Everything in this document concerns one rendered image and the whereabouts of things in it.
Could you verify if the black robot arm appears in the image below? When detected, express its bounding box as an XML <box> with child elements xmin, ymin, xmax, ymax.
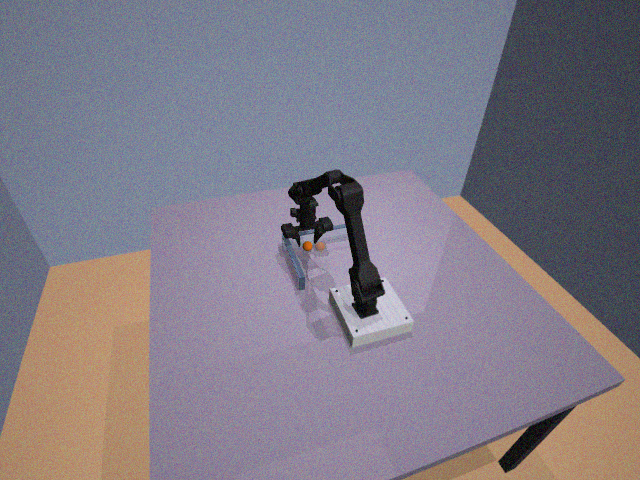
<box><xmin>288</xmin><ymin>169</ymin><xmax>385</xmax><ymax>319</ymax></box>

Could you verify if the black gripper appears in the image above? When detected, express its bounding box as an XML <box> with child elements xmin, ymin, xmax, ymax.
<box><xmin>281</xmin><ymin>211</ymin><xmax>333</xmax><ymax>247</ymax></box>

